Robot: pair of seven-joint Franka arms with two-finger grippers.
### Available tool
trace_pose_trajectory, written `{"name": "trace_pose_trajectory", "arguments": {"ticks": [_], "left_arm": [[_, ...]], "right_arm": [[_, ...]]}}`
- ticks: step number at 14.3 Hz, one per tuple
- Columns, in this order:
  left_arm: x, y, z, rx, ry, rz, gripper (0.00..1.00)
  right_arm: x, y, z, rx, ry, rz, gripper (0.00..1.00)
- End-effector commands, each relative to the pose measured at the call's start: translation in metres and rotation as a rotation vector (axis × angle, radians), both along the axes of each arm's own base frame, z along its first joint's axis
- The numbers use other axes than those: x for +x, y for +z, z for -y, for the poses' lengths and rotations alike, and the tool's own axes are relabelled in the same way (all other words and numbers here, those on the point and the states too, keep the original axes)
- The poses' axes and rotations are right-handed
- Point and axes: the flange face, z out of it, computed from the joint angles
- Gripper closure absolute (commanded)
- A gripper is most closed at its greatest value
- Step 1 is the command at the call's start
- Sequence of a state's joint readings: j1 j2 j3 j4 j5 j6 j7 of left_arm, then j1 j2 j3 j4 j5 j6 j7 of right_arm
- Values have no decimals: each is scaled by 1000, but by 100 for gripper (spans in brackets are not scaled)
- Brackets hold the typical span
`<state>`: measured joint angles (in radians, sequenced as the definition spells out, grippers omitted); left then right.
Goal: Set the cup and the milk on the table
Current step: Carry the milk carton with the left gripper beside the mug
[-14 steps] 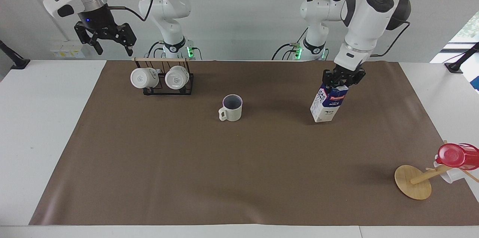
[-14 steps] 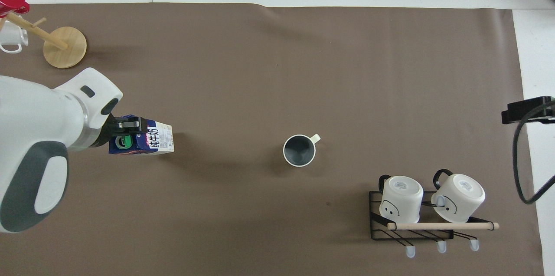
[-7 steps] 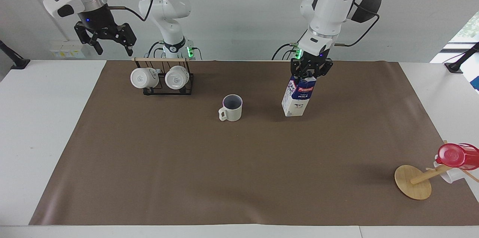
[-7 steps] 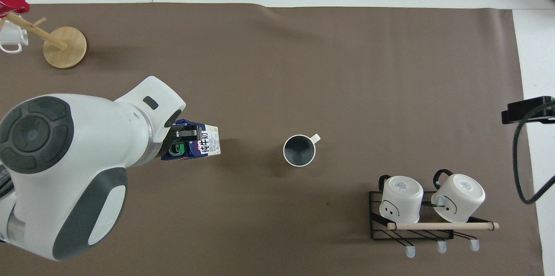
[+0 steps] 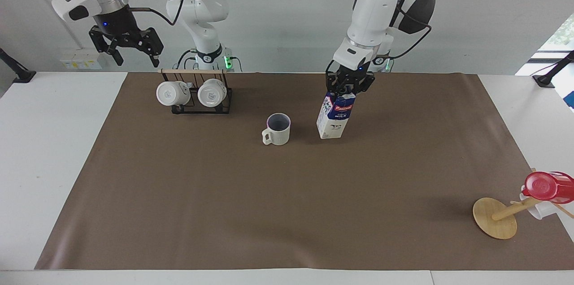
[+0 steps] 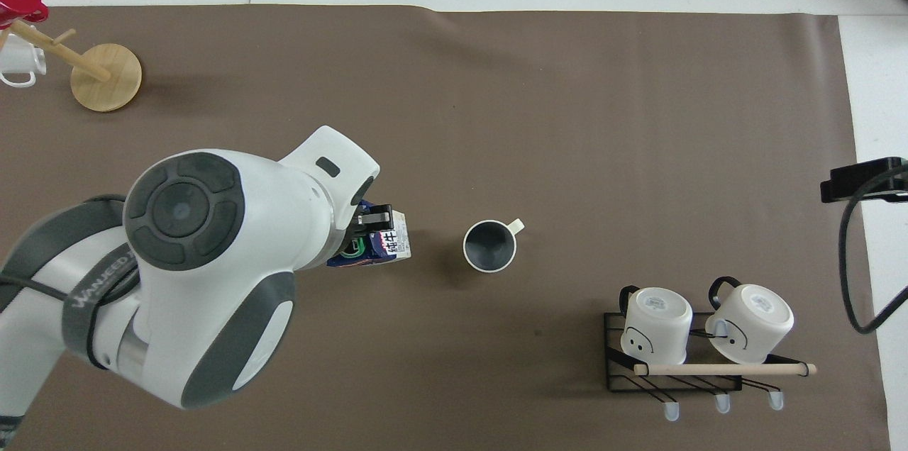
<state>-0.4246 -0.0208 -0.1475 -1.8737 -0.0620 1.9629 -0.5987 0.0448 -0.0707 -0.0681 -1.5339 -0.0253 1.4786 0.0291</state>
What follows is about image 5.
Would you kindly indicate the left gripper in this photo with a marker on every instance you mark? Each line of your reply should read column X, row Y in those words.
column 354, row 74

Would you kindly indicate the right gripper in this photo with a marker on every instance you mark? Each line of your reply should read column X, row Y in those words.
column 115, row 23

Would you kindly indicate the blue and white milk carton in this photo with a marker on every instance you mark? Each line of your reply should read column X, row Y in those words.
column 334, row 117

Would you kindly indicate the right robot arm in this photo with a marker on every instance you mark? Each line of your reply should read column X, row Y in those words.
column 204, row 5

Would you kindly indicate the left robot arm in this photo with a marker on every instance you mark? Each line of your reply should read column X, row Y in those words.
column 374, row 11

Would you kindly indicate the red plastic cup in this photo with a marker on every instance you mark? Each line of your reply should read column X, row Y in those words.
column 545, row 186

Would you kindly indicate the small white cup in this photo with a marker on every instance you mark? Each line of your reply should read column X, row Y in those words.
column 540, row 211

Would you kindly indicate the white power strip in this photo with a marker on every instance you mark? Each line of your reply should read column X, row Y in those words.
column 80, row 62

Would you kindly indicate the white ribbed mug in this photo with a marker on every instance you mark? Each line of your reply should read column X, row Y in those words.
column 279, row 132

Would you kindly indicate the black stand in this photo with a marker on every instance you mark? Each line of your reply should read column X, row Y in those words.
column 549, row 76
column 20, row 74

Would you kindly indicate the wooden mug tree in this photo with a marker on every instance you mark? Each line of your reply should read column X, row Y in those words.
column 493, row 218

